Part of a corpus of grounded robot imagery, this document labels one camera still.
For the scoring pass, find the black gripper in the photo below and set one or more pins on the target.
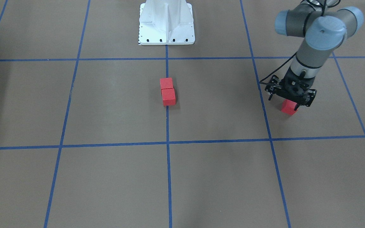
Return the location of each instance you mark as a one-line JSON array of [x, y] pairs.
[[274, 87]]

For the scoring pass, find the red block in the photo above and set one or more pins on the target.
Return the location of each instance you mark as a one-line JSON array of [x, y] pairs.
[[168, 96], [289, 107], [166, 83]]

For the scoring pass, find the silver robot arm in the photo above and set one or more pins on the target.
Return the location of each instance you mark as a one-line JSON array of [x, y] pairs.
[[323, 32]]

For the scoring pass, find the white pedestal column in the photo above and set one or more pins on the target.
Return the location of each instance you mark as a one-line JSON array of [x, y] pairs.
[[166, 22]]

